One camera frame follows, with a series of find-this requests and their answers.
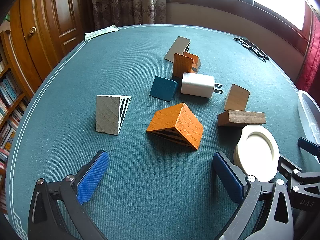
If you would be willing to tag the white striped wooden wedge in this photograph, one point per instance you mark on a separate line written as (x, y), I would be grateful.
(107, 115)

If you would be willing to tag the wooden door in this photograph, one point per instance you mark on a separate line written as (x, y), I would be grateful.
(50, 17)

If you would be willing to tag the brass door knob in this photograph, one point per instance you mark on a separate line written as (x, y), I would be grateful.
(32, 31)

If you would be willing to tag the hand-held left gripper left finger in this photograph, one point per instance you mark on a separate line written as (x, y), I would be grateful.
(93, 177)

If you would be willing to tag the small orange striped wedge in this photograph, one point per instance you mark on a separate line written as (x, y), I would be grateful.
(196, 63)

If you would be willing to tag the wooden bookshelf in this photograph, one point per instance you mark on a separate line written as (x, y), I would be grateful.
(6, 55)

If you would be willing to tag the light wooden wedge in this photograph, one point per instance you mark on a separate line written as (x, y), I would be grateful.
(236, 97)

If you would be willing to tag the large orange striped wedge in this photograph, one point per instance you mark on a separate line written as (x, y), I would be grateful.
(175, 120)

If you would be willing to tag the black wristwatch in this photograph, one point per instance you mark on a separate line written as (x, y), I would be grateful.
(238, 39)

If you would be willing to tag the cream tape roll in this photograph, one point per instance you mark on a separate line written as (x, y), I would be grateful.
(250, 170)

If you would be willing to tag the blue wooden wedge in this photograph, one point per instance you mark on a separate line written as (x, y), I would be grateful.
(161, 87)

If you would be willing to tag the beige patterned curtain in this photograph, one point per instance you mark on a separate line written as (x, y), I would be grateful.
(125, 2)

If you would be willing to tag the white plug charger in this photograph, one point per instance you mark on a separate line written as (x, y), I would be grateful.
(197, 85)

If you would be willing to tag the dark wooden wedge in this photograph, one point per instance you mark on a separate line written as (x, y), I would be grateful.
(240, 117)

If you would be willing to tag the black smartphone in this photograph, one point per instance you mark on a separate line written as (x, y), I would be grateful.
(262, 55)

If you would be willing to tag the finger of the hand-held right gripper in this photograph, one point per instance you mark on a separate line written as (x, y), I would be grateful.
(308, 145)
(287, 166)

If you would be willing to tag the white paper packet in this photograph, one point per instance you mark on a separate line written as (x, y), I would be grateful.
(100, 32)

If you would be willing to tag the grey wooden wedge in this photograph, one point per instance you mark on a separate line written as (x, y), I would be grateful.
(176, 47)

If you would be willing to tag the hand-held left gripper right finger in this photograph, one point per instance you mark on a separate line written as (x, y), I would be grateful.
(228, 177)

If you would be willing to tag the clear plastic bowl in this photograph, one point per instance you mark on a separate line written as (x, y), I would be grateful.
(306, 112)

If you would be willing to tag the red curtain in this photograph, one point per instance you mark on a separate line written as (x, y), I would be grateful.
(311, 62)

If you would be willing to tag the small orange wooden block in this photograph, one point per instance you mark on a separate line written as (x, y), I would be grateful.
(182, 65)

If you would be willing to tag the green cardboard box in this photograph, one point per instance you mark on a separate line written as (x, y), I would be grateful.
(7, 18)

